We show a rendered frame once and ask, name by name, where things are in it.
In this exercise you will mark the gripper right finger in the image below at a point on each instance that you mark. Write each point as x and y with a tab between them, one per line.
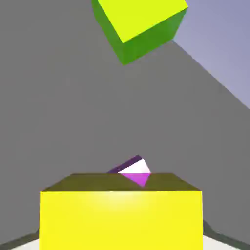
216	243

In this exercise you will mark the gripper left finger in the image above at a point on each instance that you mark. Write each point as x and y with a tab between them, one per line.
29	243

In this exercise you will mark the small yellow cube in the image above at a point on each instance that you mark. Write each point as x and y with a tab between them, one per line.
121	220

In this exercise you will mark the small magenta cube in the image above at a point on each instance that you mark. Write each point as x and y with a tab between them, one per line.
137	175

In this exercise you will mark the large green box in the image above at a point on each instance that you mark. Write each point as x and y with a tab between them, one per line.
138	21

